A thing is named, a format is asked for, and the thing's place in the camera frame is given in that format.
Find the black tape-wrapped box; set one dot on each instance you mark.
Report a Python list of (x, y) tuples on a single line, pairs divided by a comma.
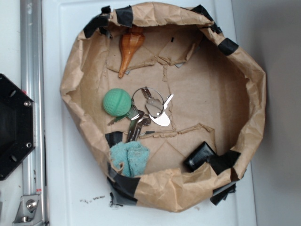
[(199, 156)]

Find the teal terry cloth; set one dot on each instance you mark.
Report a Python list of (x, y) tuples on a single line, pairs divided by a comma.
[(131, 158)]

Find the silver key bunch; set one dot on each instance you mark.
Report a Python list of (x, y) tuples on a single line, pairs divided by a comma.
[(135, 116)]

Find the aluminium extrusion rail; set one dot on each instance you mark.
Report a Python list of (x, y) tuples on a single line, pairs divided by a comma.
[(32, 82)]

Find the silver keys on ring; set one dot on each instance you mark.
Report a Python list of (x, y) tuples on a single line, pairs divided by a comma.
[(155, 107)]

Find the metal corner bracket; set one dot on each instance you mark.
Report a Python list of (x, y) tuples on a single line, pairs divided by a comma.
[(29, 211)]

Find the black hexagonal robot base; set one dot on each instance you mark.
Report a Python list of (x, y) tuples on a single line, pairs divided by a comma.
[(16, 126)]

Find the orange spiral seashell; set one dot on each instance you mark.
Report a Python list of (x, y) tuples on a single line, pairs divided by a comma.
[(130, 42)]

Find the green foam ball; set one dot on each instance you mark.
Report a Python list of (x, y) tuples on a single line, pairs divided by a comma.
[(117, 102)]

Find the brown paper bag bin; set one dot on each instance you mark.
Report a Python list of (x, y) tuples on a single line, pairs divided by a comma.
[(219, 97)]

